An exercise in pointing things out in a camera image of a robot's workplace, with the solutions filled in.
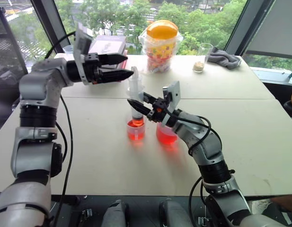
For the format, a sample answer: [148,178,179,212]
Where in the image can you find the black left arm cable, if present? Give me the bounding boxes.
[44,31,77,227]

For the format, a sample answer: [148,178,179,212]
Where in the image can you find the clear plastic syringe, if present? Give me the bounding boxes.
[126,66,146,127]

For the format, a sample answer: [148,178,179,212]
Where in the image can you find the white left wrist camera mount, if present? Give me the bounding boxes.
[73,22,94,86]

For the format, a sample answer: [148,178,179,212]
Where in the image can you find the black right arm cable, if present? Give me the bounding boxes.
[166,108,236,224]

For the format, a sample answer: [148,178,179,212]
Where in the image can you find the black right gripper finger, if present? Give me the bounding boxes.
[127,98,152,117]
[138,91,159,104]

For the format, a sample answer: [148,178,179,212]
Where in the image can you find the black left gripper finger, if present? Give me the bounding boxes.
[98,53,129,66]
[102,69,135,84]

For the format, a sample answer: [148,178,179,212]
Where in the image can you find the black metal mesh rack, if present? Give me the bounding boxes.
[0,7,29,86]

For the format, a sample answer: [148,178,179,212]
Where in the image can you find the dark window frame post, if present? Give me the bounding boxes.
[224,0,267,56]
[31,0,71,54]

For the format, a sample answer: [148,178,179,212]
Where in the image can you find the purple-white box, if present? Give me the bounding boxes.
[88,35,129,70]

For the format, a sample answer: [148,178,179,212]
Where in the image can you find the dark rounded grey shape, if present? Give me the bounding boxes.
[103,199,130,227]

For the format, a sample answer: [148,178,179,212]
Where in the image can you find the clear glass with grains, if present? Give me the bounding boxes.
[192,43,214,73]

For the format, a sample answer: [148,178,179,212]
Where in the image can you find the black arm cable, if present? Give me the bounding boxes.
[44,31,77,227]
[166,108,236,224]

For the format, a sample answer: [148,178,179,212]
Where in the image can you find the wide cup with red liquid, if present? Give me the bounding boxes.
[156,122,180,146]

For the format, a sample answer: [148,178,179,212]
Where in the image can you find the candy jar with orange lid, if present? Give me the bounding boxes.
[138,19,185,76]

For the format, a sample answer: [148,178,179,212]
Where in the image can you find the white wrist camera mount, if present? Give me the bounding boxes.
[162,80,181,125]
[73,22,94,86]

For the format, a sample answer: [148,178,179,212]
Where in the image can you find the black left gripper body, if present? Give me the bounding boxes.
[83,53,105,85]

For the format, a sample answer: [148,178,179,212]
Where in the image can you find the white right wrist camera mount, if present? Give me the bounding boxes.
[162,80,181,125]

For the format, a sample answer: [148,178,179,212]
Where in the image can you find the grey crumpled towel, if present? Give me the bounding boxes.
[207,46,243,70]

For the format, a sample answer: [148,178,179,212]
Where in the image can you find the small cup with red liquid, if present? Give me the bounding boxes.
[126,116,146,143]

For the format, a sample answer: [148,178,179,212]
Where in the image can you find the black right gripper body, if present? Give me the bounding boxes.
[146,96,170,123]

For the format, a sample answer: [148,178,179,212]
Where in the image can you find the grey roller blind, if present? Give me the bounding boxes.
[244,0,292,59]

